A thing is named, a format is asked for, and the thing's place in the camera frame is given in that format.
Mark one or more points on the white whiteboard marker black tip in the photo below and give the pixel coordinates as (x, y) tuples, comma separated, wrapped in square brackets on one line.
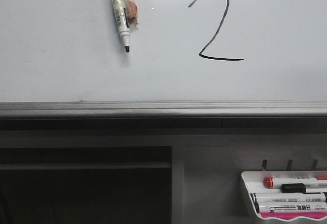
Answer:
[(119, 8)]

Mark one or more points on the red magnet taped to marker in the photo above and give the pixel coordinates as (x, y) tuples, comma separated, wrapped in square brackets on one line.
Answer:
[(132, 13)]

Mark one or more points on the white whiteboard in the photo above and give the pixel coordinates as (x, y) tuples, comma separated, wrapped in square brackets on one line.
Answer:
[(193, 50)]

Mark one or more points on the black hook left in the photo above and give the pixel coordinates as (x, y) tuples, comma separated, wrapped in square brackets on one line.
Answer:
[(264, 165)]

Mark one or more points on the black hook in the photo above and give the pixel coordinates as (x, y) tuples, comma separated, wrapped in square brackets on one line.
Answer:
[(314, 164), (264, 165), (289, 165)]

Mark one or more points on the red capped marker in tray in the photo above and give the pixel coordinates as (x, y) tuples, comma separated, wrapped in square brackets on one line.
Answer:
[(314, 182)]

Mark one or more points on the black hook middle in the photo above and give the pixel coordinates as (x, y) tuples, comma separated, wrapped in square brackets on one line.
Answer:
[(289, 165)]

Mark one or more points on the white marker tray pink trim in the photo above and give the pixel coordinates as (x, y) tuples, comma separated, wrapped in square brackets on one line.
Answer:
[(252, 182)]

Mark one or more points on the black capped marker in tray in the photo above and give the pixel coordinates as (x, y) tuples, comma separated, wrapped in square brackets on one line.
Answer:
[(301, 187)]

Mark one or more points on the white marker black end lower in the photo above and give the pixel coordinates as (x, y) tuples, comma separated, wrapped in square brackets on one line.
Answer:
[(296, 207)]

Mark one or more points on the white marker black end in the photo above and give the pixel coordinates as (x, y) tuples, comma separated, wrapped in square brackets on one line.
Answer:
[(288, 197), (296, 207)]

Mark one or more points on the black hook right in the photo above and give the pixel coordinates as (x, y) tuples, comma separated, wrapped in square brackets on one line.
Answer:
[(314, 164)]

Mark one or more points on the white marker black end upper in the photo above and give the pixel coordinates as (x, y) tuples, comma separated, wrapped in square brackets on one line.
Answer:
[(288, 197)]

